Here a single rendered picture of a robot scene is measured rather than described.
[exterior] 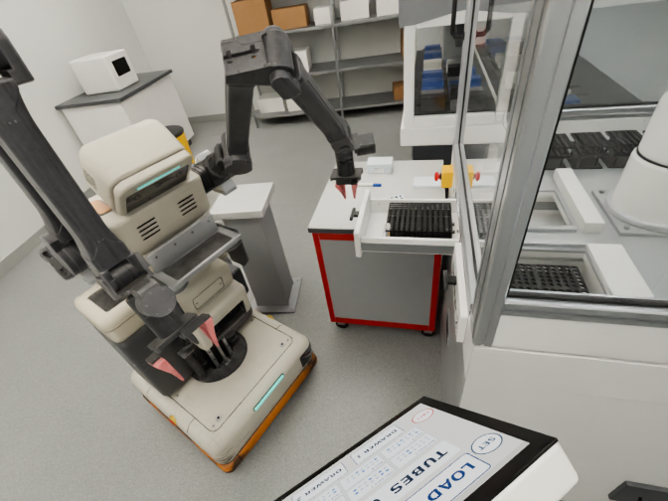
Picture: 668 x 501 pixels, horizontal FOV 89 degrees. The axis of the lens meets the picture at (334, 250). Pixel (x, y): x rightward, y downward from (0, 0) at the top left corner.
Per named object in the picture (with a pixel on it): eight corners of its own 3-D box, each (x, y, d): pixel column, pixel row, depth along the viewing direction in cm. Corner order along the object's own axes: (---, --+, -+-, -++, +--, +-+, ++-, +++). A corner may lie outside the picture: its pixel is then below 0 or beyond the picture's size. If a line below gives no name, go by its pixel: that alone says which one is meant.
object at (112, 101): (104, 186, 395) (31, 71, 317) (152, 145, 482) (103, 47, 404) (161, 181, 385) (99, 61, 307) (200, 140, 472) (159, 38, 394)
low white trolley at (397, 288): (330, 332, 197) (307, 228, 149) (349, 260, 243) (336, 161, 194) (435, 343, 183) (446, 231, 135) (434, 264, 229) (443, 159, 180)
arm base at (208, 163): (220, 151, 109) (190, 168, 102) (228, 138, 103) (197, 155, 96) (238, 174, 111) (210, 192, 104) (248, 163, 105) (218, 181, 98)
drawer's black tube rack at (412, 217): (385, 245, 122) (385, 230, 117) (390, 216, 134) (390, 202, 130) (450, 247, 116) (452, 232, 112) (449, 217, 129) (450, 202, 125)
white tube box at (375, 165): (367, 173, 179) (366, 164, 175) (369, 166, 185) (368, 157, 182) (392, 173, 176) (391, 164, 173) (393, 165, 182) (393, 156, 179)
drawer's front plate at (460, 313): (455, 343, 90) (460, 316, 83) (451, 267, 111) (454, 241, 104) (463, 343, 90) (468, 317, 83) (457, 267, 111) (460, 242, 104)
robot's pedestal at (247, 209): (249, 314, 216) (204, 216, 168) (259, 280, 239) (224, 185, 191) (294, 313, 212) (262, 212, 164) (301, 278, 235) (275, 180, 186)
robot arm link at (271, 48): (213, 16, 59) (220, 68, 58) (290, 24, 64) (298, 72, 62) (220, 144, 101) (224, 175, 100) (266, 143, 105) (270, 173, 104)
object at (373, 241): (361, 251, 121) (360, 238, 117) (371, 211, 139) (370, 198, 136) (483, 256, 111) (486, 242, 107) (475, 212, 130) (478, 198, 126)
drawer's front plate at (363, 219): (356, 257, 121) (353, 233, 114) (367, 211, 142) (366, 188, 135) (361, 257, 120) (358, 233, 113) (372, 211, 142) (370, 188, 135)
